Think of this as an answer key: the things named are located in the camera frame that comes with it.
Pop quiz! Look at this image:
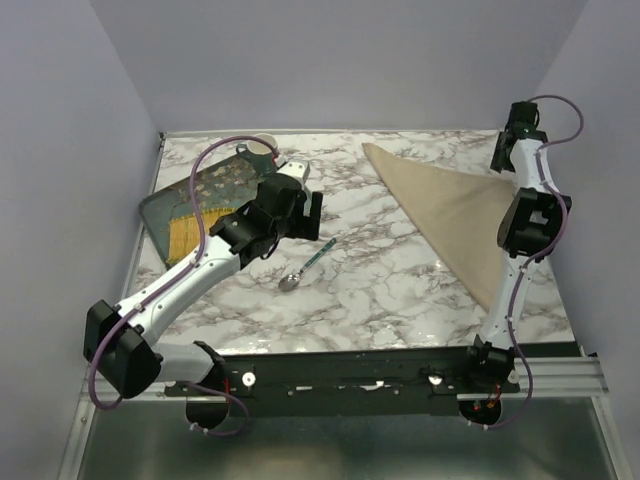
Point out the beige cloth napkin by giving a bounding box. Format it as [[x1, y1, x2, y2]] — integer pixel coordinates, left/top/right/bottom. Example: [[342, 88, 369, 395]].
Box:
[[362, 143, 514, 310]]

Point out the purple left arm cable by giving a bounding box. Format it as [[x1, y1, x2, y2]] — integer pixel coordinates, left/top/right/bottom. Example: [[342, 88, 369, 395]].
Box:
[[88, 135, 282, 436]]

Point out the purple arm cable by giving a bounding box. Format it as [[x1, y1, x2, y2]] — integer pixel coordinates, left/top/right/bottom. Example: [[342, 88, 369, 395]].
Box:
[[467, 94, 586, 431], [88, 135, 282, 436]]

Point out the green handled metal spoon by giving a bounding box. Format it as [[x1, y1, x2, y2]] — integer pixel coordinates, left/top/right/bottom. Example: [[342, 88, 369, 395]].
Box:
[[278, 238, 337, 292]]

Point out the yellow bamboo mat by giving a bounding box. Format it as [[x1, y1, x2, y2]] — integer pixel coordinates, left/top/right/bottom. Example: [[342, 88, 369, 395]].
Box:
[[166, 208, 235, 266]]

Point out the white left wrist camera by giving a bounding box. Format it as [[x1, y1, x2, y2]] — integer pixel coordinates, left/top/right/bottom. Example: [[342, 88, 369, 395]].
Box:
[[277, 160, 310, 184]]

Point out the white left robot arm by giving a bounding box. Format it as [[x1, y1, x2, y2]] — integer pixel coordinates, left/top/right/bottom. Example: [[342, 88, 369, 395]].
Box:
[[83, 162, 323, 399]]

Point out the silver aluminium frame rail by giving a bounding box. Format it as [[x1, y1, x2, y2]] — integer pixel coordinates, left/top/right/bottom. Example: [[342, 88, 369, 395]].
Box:
[[60, 343, 625, 479]]

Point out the green floral tray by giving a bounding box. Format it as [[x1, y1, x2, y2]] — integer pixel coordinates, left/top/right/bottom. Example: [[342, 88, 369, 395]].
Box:
[[139, 154, 276, 268]]

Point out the black metal base rail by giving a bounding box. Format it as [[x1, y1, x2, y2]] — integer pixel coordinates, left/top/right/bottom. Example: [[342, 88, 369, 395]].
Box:
[[165, 346, 520, 425]]

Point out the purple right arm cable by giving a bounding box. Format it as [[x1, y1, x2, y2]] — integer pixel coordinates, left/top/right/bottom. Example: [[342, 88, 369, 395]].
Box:
[[467, 94, 586, 431]]

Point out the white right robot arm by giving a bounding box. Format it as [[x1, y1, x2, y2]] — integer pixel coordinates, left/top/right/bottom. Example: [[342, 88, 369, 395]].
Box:
[[459, 97, 572, 393]]

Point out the green ceramic mug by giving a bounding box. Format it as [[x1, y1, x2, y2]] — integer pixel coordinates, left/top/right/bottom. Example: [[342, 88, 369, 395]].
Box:
[[236, 133, 278, 175]]

